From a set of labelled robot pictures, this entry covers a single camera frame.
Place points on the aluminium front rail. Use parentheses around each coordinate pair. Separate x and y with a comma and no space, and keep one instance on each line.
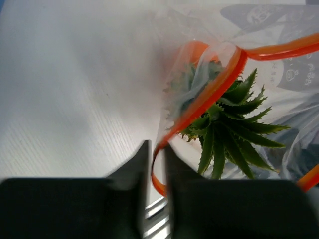
(156,223)

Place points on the toy pineapple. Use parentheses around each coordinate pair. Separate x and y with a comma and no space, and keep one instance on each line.
(230,129)

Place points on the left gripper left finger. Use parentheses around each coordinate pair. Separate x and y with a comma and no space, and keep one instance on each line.
(133,173)

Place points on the clear orange-zip bag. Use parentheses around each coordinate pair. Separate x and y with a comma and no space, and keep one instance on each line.
(281,42)

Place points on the toy orange persimmon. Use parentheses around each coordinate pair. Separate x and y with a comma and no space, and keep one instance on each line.
(192,51)

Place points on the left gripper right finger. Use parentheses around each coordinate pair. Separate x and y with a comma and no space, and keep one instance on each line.
(180,177)

